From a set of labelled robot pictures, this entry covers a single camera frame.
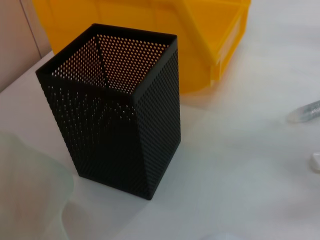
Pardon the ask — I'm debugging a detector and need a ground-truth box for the green pen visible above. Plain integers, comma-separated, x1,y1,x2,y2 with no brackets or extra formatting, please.
310,152,320,172

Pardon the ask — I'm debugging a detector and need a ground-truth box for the yellow plastic bin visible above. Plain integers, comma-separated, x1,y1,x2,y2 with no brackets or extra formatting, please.
32,0,252,96

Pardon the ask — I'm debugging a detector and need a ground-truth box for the grey glitter pen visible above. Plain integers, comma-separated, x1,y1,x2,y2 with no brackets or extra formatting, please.
286,99,320,124

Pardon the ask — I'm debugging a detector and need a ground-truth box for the pale green glass fruit plate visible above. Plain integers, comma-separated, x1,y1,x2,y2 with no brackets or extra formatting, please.
0,132,76,240

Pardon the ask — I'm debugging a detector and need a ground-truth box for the black mesh pen holder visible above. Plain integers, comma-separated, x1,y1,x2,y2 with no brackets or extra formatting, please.
35,23,181,202

